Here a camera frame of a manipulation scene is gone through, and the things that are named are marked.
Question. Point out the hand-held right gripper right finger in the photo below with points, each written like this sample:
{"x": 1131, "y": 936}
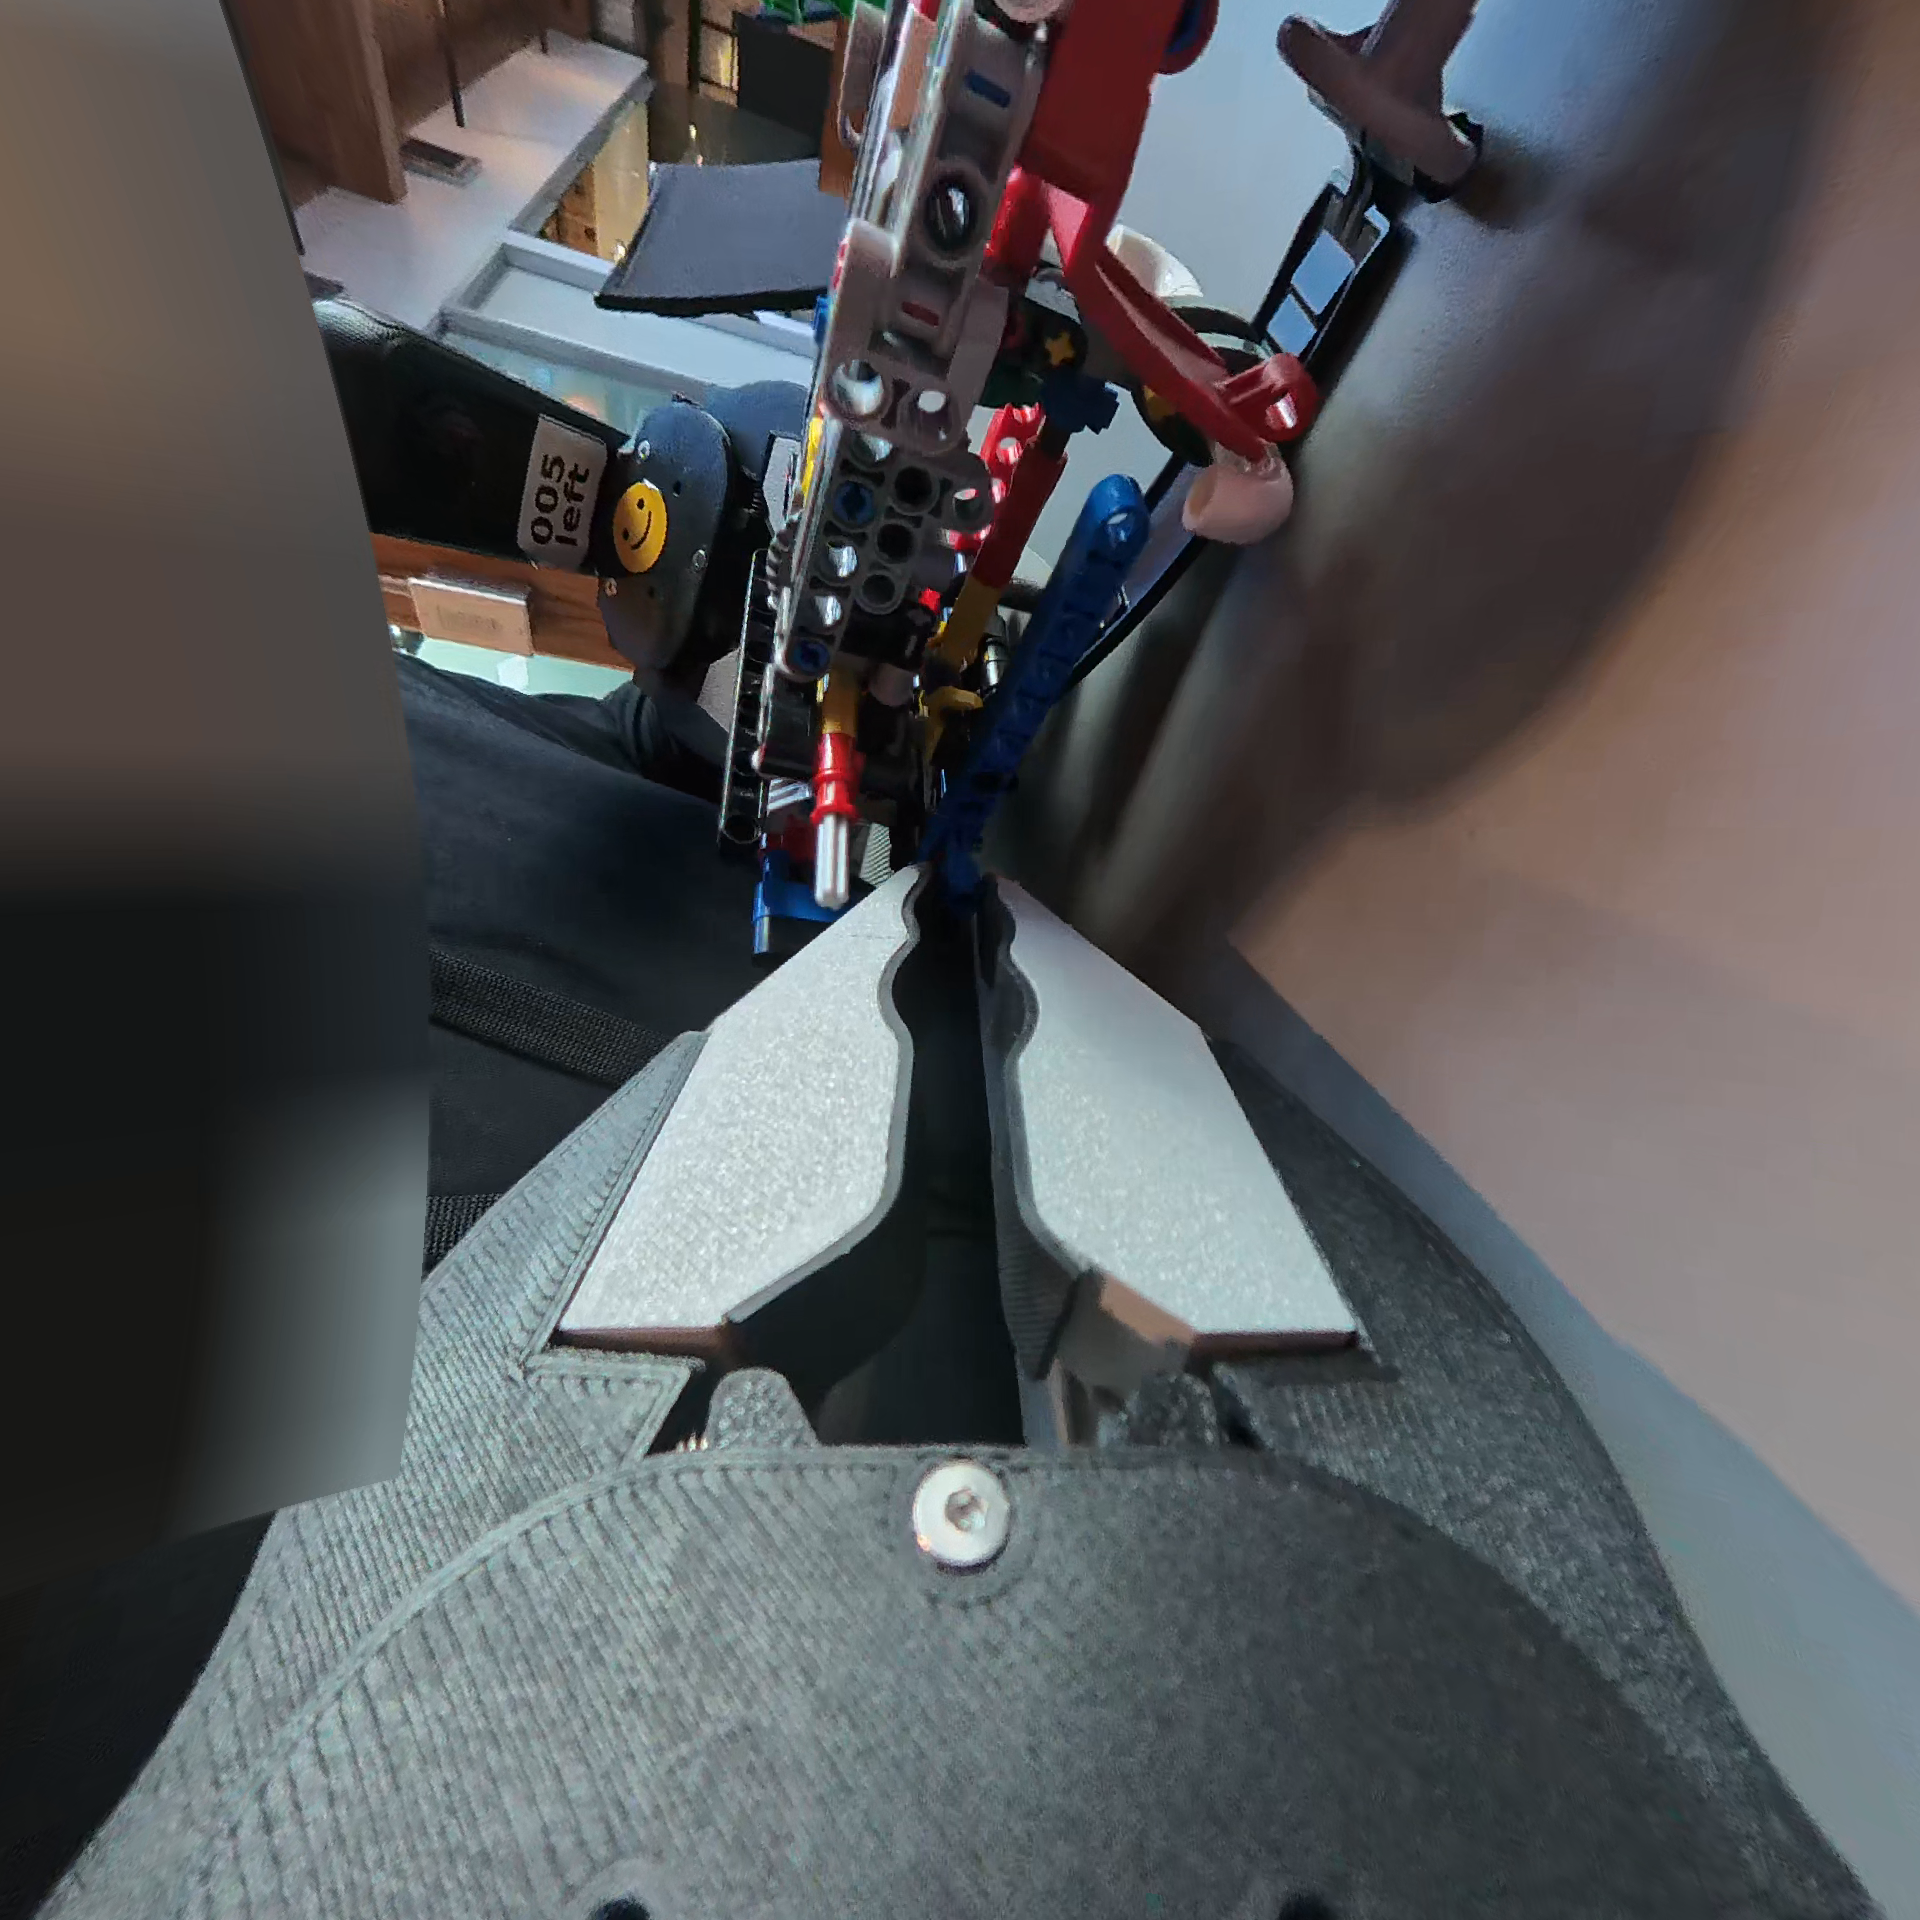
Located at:
{"x": 1156, "y": 1184}

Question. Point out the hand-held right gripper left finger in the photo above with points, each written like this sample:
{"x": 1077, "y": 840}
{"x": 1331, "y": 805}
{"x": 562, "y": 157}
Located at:
{"x": 750, "y": 1170}

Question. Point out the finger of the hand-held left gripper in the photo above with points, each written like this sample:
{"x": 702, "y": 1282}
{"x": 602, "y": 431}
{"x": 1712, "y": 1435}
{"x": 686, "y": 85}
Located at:
{"x": 724, "y": 714}

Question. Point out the toy brick car chassis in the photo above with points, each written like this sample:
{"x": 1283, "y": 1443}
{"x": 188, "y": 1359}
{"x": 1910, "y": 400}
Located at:
{"x": 932, "y": 376}

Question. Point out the dark fabric chair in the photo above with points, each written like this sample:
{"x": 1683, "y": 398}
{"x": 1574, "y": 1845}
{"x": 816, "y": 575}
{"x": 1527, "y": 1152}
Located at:
{"x": 720, "y": 241}

